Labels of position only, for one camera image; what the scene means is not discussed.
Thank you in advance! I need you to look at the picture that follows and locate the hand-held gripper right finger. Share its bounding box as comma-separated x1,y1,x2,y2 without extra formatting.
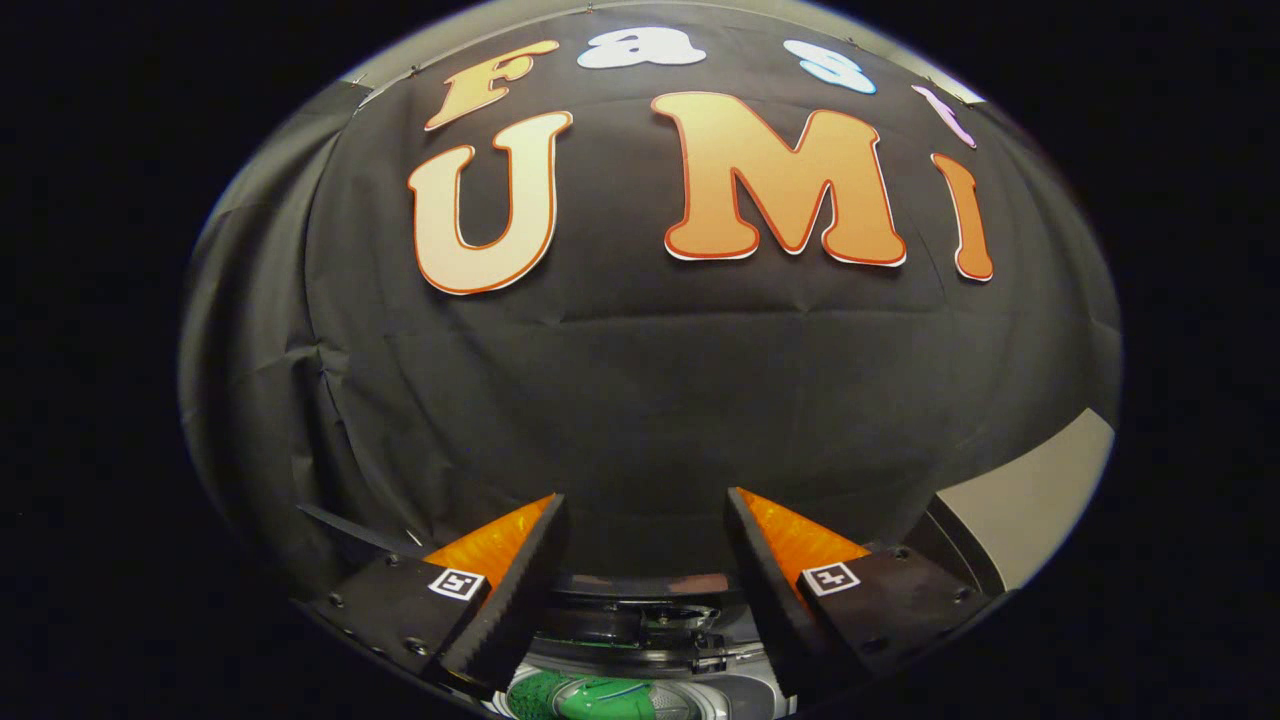
726,487,1006,701

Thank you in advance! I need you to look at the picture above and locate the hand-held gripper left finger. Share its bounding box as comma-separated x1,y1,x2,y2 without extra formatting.
293,492,569,699

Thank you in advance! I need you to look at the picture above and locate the grey washing machine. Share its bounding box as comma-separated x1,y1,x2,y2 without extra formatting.
490,600,801,720

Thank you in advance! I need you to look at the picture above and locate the green polo shirt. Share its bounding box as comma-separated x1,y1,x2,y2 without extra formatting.
508,670,661,720

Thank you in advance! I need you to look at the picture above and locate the black backdrop cloth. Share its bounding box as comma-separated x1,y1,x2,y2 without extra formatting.
178,5,1123,601

